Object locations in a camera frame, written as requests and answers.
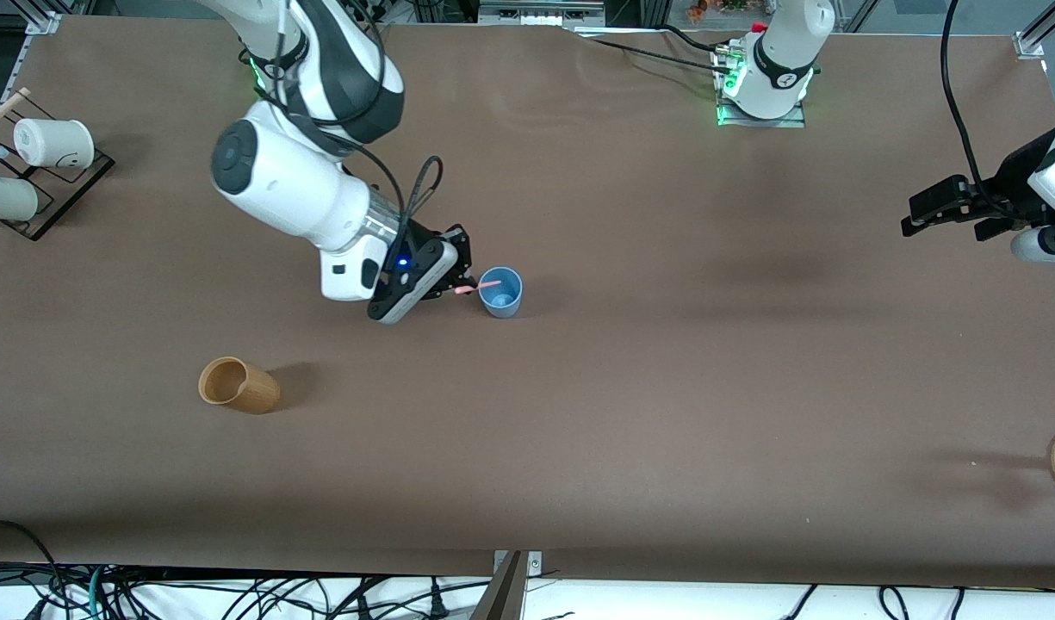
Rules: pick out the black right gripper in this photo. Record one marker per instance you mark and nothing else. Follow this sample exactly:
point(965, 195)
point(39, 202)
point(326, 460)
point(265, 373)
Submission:
point(424, 240)

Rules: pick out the brown bamboo cup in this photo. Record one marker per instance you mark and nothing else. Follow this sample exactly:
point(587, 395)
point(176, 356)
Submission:
point(251, 394)

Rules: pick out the blue cup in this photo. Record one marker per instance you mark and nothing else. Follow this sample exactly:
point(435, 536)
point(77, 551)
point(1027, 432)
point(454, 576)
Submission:
point(510, 306)

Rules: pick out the pink chopstick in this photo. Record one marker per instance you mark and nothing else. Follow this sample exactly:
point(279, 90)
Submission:
point(488, 284)

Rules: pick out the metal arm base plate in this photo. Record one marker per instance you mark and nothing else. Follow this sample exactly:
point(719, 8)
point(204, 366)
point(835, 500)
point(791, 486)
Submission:
point(798, 119)

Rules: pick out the white cup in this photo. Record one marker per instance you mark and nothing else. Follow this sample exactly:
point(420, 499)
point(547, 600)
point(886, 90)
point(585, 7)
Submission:
point(2, 198)
point(53, 142)

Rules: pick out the dark metal beam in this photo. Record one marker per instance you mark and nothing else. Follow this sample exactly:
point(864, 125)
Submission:
point(503, 598)

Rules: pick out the silver metal box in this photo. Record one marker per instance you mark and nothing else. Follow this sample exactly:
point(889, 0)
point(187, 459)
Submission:
point(540, 12)

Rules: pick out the aluminium frame profile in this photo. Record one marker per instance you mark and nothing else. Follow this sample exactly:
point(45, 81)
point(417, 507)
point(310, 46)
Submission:
point(1039, 34)
point(53, 13)

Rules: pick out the small metal table bracket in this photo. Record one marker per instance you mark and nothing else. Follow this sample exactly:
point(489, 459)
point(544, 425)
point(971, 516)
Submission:
point(536, 562)

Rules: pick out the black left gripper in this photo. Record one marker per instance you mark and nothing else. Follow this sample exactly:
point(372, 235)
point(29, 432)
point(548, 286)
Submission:
point(1006, 187)

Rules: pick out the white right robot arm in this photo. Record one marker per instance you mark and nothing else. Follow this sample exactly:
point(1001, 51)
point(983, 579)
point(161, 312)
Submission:
point(286, 185)

